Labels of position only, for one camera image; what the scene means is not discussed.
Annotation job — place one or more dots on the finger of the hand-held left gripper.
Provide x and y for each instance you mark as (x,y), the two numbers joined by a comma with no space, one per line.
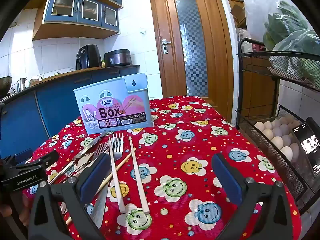
(51,158)

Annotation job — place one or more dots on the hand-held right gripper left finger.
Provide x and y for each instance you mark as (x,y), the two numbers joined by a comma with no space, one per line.
(96,177)

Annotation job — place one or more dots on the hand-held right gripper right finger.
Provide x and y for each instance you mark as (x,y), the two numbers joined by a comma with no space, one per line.
(226,180)

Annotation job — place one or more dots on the white chopstick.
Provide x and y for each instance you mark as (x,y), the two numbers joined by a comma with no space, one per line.
(138,175)
(116,175)

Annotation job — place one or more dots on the pale spoon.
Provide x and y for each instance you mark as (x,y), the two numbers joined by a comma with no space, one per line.
(83,160)

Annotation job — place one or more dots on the wide steel knife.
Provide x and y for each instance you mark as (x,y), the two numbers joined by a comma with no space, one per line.
(100,205)

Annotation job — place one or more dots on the light blue plastic utensil box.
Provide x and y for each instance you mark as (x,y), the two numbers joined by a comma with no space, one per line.
(112,100)

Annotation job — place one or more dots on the person's left hand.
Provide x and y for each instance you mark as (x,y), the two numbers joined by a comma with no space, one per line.
(6,209)

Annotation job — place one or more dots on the blue kitchen counter cabinet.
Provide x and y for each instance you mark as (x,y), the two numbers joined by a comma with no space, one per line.
(50,110)

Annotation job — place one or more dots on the red smiley flower tablecloth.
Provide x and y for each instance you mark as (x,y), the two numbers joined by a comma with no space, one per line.
(175,155)

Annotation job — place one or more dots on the black metal mesh rack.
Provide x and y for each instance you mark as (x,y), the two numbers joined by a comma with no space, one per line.
(287,172)

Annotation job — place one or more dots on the pile of eggs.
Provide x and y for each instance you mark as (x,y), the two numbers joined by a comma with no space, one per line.
(277,140)

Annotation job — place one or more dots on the steel kettle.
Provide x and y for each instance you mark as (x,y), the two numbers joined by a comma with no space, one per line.
(22,85)

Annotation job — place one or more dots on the black smartphone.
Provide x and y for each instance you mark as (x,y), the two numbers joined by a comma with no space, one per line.
(305,150)

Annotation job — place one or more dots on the dark wok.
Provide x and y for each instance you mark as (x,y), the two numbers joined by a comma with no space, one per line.
(5,85)

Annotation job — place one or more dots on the black air fryer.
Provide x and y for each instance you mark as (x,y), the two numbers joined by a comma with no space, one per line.
(88,57)

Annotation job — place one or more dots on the wooden door with glass pane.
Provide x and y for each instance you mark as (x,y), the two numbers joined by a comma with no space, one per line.
(170,80)

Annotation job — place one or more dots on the dark rice cooker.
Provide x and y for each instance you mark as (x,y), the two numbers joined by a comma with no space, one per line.
(117,58)

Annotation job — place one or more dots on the plastic bag of greens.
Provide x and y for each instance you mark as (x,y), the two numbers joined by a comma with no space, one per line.
(287,27)

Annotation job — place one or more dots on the white plastic bag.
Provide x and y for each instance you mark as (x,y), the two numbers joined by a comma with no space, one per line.
(255,10)

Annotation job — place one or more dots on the blue wall cabinet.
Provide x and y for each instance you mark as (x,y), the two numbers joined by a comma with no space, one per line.
(62,7)

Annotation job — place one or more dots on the white wall switch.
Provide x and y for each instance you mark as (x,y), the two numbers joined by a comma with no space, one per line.
(142,30)

